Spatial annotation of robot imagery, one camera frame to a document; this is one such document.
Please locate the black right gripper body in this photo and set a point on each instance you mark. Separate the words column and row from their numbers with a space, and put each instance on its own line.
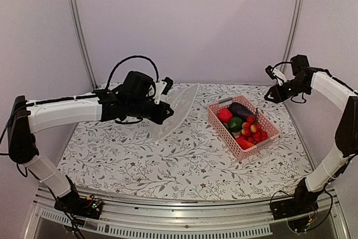
column 296, row 89

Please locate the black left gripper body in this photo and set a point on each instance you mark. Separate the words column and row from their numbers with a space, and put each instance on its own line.
column 137, row 109

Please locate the dark purple eggplant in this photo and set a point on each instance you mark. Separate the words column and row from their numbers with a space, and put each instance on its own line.
column 239, row 110

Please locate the pink plastic basket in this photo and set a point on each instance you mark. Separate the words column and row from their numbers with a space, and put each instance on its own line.
column 229, row 137

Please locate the green avocado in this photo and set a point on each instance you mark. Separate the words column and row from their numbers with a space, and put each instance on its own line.
column 235, row 124

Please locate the clear zip top bag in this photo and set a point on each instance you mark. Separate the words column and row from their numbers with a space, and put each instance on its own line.
column 181, row 103

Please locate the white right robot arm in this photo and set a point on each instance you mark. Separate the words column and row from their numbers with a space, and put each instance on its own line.
column 344, row 142

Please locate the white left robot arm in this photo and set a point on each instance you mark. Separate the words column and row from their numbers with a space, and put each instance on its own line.
column 30, row 117

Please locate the red cherry bunch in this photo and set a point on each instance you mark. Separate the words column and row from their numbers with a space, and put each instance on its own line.
column 252, row 130

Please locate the red wrinkled apple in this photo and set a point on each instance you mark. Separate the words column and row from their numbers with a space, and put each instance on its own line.
column 224, row 115

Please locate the red chili pepper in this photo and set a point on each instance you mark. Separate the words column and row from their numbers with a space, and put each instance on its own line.
column 244, row 144

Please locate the floral table cloth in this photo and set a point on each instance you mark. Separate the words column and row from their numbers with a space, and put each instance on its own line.
column 193, row 162

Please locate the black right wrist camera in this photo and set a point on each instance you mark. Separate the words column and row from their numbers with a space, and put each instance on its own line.
column 275, row 74

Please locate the right aluminium frame post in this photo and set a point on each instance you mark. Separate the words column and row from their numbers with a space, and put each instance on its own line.
column 294, row 22

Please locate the aluminium frame post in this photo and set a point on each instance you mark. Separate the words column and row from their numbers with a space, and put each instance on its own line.
column 74, row 10
column 294, row 22

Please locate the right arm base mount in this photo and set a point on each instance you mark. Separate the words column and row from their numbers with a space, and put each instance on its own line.
column 300, row 217

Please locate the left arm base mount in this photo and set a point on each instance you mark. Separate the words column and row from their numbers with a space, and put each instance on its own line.
column 79, row 206

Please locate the aluminium front rail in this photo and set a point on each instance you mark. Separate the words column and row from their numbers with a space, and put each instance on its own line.
column 127, row 216

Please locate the left aluminium frame post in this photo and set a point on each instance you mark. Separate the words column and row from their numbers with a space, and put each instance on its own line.
column 74, row 10

